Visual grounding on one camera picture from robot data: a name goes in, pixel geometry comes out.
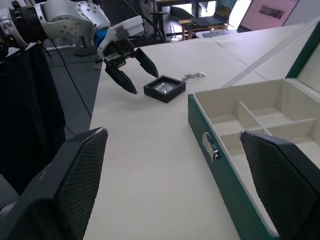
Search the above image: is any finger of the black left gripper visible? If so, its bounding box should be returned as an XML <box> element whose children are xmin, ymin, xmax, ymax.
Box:
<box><xmin>104</xmin><ymin>63</ymin><xmax>138</xmax><ymax>95</ymax></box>
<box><xmin>134</xmin><ymin>47</ymin><xmax>159</xmax><ymax>78</ymax></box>

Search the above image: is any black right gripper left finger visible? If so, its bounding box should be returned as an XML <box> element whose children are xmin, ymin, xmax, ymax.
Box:
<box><xmin>0</xmin><ymin>126</ymin><xmax>109</xmax><ymax>240</ymax></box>

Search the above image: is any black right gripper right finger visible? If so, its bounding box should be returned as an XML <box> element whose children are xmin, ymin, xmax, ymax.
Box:
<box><xmin>239</xmin><ymin>130</ymin><xmax>320</xmax><ymax>240</ymax></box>

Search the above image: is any black square display case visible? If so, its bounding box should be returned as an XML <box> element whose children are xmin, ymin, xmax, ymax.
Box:
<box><xmin>143</xmin><ymin>74</ymin><xmax>187</xmax><ymax>104</ymax></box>

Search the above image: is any silver chain with clasp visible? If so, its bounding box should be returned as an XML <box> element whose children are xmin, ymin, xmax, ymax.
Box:
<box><xmin>181</xmin><ymin>71</ymin><xmax>206</xmax><ymax>82</ymax></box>

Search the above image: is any green jewelry box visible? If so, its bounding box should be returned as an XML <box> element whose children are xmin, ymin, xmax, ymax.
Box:
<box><xmin>187</xmin><ymin>17</ymin><xmax>320</xmax><ymax>240</ymax></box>

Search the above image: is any black round stand base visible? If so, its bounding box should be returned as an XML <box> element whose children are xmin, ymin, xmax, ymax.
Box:
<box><xmin>74</xmin><ymin>34</ymin><xmax>98</xmax><ymax>57</ymax></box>

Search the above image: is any wooden stand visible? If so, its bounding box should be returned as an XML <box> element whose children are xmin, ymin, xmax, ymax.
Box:
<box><xmin>181</xmin><ymin>19</ymin><xmax>230</xmax><ymax>41</ymax></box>

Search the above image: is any dark open laptop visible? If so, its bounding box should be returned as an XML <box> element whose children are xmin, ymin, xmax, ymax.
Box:
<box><xmin>191</xmin><ymin>0</ymin><xmax>238</xmax><ymax>27</ymax></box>

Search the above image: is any black fabric cover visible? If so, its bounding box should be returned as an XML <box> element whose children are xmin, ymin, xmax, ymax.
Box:
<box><xmin>0</xmin><ymin>44</ymin><xmax>66</xmax><ymax>196</ymax></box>

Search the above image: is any laptop with pink screen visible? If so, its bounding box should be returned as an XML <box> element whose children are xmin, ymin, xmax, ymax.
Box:
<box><xmin>196</xmin><ymin>0</ymin><xmax>301</xmax><ymax>39</ymax></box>

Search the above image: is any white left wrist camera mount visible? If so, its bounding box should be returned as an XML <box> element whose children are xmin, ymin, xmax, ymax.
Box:
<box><xmin>96</xmin><ymin>15</ymin><xmax>145</xmax><ymax>59</ymax></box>

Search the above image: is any thin black cable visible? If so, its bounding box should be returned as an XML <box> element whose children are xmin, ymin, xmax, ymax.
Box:
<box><xmin>42</xmin><ymin>37</ymin><xmax>92</xmax><ymax>118</ymax></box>

